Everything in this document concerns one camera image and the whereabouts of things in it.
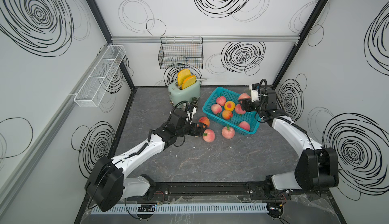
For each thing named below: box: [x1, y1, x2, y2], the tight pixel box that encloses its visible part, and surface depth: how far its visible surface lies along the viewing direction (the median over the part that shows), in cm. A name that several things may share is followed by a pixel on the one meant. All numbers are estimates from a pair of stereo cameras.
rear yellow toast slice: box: [177, 68, 192, 87], surface depth 101 cm
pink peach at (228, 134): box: [221, 126, 236, 139], surface depth 91 cm
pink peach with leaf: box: [202, 128, 216, 143], surface depth 90 cm
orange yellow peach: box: [221, 109, 233, 121], surface depth 101 cm
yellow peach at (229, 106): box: [224, 100, 236, 112], surface depth 103 cm
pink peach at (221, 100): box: [216, 95, 227, 106], surface depth 107 cm
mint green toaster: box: [168, 80, 202, 107], surface depth 101 cm
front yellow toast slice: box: [181, 75, 197, 90], surface depth 98 cm
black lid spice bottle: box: [191, 97, 199, 108], surface depth 102 cm
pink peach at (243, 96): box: [238, 92, 251, 100], surface depth 85 cm
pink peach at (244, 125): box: [238, 120, 251, 132], surface depth 93 cm
